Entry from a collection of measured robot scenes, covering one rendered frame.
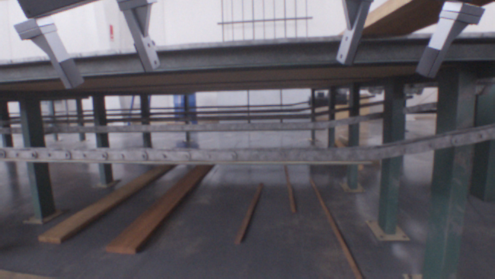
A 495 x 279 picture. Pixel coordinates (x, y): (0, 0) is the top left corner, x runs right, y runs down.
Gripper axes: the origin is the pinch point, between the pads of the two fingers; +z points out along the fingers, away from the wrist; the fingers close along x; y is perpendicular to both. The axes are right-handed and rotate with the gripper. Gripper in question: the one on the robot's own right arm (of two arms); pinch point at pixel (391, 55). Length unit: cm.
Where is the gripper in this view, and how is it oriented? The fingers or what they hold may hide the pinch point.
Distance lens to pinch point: 40.4
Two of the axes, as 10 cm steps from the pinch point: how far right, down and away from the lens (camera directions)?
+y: 0.7, 5.0, -8.6
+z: -1.4, 8.6, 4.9
